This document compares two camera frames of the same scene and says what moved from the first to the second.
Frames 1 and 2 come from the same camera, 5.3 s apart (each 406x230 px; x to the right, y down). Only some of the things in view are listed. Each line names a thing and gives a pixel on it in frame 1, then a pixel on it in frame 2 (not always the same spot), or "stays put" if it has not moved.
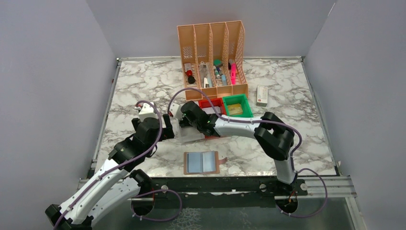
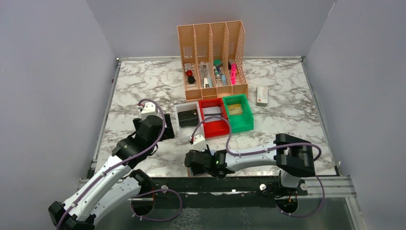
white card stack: (210, 110) stays put
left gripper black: (167, 132) stays put
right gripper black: (184, 121) -> (205, 152)
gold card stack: (235, 109) stays put
